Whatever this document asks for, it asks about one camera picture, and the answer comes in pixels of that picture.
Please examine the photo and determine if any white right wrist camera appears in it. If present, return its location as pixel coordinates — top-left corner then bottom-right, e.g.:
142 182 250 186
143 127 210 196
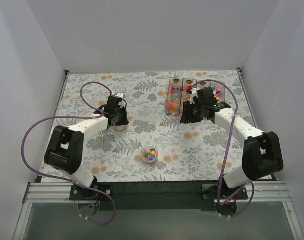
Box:
186 86 198 105

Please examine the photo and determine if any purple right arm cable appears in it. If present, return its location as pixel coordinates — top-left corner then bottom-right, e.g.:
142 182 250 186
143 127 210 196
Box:
189 79 255 218

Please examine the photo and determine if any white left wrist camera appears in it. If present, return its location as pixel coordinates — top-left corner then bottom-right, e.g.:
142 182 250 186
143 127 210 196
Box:
112 93 127 108

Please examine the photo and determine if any clear glass jar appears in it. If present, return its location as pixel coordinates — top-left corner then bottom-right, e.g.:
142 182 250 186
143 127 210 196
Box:
140 145 158 166

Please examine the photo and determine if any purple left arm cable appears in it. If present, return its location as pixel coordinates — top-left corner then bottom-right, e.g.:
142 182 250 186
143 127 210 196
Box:
20 81 116 226

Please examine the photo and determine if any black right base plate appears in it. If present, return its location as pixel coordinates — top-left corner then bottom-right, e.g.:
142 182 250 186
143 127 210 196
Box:
199 184 248 201

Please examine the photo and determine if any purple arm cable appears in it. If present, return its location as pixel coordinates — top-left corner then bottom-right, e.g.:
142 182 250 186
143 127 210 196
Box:
189 79 255 218
20 81 116 226

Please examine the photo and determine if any floral patterned table mat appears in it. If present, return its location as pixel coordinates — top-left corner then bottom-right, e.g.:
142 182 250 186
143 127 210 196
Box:
53 70 254 182

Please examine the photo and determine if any round wooden jar lid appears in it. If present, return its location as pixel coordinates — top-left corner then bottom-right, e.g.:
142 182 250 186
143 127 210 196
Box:
114 125 127 132

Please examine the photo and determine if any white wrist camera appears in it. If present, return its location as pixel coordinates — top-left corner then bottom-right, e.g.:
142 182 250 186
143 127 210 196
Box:
112 93 127 108
186 86 198 105

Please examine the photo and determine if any clear divided candy box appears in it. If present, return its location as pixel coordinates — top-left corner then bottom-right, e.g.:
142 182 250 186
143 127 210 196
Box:
164 77 226 117

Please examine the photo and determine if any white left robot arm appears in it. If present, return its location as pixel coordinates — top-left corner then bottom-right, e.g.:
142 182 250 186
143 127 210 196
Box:
44 93 129 200

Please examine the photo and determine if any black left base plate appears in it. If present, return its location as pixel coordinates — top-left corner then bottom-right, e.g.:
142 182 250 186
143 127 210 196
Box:
69 184 114 201

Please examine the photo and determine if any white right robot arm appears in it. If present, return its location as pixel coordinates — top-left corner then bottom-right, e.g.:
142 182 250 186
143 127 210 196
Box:
180 87 284 199

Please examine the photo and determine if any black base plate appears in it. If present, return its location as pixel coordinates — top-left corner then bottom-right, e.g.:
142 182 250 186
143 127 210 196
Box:
199 184 248 201
69 184 114 201

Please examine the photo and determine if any aluminium frame rail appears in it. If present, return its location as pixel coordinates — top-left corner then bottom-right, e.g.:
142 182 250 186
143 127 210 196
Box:
13 181 304 240

